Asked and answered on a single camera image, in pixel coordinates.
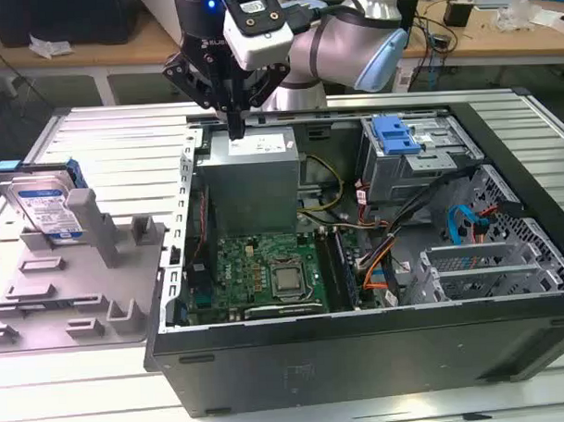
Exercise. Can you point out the green motherboard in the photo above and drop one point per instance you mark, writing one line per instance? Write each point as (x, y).
(237, 268)

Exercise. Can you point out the metal disk bay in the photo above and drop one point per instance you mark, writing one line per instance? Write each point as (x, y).
(469, 253)

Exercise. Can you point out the white paper sheet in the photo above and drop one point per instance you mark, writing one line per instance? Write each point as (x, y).
(546, 16)

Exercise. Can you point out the black RAM slot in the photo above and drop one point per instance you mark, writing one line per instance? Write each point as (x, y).
(328, 269)

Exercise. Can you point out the small black adapter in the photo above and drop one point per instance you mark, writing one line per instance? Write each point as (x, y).
(440, 41)

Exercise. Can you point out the black PC case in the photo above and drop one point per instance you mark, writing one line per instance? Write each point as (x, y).
(361, 356)

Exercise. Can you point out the hard disk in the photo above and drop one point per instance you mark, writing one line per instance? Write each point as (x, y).
(45, 210)

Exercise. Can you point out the upright black box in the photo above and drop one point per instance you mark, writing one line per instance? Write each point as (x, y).
(409, 12)

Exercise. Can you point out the clear plastic bags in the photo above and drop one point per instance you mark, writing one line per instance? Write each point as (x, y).
(516, 15)

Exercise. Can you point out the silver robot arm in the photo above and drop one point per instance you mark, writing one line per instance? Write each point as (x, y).
(332, 42)

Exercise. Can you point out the grey parts rack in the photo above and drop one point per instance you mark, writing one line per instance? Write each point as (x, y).
(80, 283)

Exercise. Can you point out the metal drive cage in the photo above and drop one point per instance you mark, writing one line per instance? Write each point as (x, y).
(392, 175)

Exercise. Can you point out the small black cube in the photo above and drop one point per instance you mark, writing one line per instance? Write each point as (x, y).
(456, 12)

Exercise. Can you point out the RAM stick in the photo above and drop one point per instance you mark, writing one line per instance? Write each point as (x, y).
(348, 273)

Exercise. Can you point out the CPU socket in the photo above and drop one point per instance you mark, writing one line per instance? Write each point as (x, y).
(307, 277)

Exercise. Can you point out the black graphics card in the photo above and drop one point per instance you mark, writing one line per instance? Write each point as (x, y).
(281, 310)

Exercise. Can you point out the grey power supply unit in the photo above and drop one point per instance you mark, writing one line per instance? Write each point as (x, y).
(249, 193)

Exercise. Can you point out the blue plastic latch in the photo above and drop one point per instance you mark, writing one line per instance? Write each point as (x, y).
(395, 140)

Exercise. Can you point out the silver CPU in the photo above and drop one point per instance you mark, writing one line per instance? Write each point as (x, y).
(286, 280)

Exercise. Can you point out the wooden desk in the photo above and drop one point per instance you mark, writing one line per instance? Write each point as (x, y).
(119, 52)

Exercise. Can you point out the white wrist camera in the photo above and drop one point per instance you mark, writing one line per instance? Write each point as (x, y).
(262, 40)

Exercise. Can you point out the large black box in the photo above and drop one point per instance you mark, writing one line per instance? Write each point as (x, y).
(62, 19)

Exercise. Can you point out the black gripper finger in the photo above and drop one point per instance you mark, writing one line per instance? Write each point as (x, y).
(266, 84)
(189, 77)

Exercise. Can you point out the crumpled white tissue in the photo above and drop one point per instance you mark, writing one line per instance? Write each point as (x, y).
(49, 47)

